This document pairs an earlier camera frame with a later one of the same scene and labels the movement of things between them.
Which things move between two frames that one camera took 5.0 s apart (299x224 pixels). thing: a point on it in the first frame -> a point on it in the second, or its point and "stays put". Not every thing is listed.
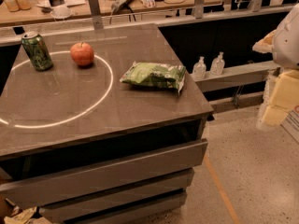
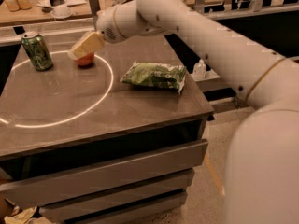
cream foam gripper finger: [266, 44] -> [114, 23]
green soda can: [36, 52] stays put
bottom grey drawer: [144, 212] stays put
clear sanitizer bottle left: [199, 70] stays put
